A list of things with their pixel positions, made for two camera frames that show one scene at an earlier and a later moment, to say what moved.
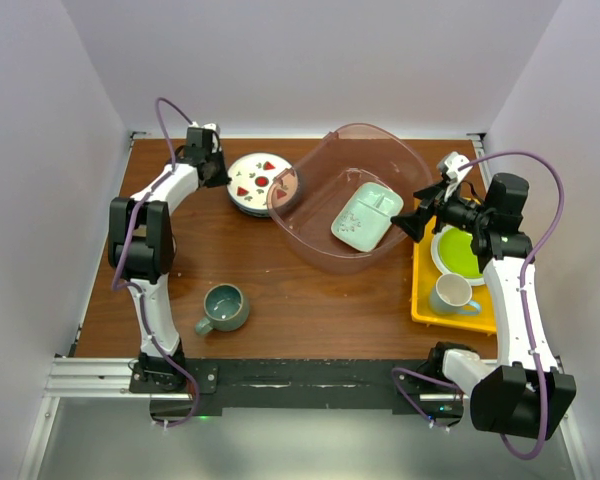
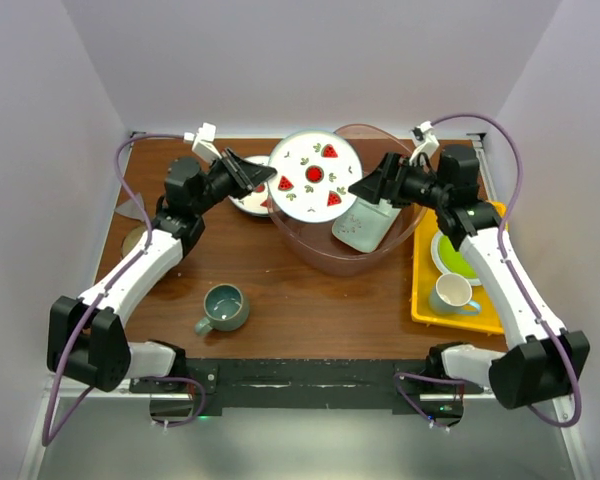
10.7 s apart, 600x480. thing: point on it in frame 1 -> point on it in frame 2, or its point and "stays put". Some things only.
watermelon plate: x=249 y=179 -> x=314 y=170
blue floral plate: x=255 y=212 stays put
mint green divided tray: x=366 y=216 stays put
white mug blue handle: x=452 y=295 stays put
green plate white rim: x=452 y=253 stays put
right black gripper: x=415 y=224 -> x=375 y=185
